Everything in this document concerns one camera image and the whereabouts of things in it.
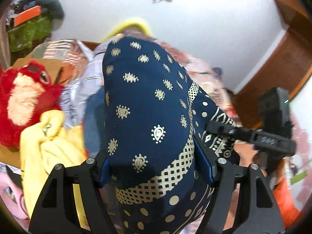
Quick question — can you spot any navy patterned hooded garment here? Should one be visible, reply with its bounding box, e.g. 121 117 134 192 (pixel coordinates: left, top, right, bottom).
102 37 239 233

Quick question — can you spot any orange right sleeve forearm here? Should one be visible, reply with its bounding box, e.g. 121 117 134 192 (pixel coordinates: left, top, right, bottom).
273 177 300 228

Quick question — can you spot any white sliding wardrobe door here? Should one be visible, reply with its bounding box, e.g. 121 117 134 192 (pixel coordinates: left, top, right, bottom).
287 78 312 210

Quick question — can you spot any blue denim garment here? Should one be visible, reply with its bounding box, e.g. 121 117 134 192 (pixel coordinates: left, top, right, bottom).
82 86 105 157

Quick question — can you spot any yellow garment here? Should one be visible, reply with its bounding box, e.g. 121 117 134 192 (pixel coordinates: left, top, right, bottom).
19 110 89 217

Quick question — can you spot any brown wooden wardrobe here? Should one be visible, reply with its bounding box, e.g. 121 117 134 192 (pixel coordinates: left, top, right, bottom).
234 0 311 128

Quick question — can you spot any printed newspaper pattern bedspread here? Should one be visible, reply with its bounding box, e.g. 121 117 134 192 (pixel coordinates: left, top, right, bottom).
31 30 247 234

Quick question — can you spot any red plush toy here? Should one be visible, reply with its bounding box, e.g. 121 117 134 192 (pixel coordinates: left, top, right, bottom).
1 60 63 148

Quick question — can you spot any yellow curved pillow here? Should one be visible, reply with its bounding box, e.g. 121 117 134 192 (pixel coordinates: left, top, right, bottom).
101 20 152 43

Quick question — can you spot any dark teal cushion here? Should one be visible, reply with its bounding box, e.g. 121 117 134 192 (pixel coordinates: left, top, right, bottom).
35 0 65 20

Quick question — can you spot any orange box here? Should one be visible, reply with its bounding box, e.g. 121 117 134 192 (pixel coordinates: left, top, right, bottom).
13 5 41 27

